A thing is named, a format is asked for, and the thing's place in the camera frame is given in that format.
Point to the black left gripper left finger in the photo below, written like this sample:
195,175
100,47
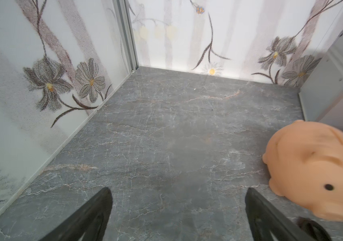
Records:
88,223

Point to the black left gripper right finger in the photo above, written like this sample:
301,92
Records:
266,221

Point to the black round piggy bank plug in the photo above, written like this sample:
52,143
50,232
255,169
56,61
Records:
313,229

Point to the pink piggy bank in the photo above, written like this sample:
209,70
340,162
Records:
305,162

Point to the silver aluminium first aid case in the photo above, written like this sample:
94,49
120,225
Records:
321,95

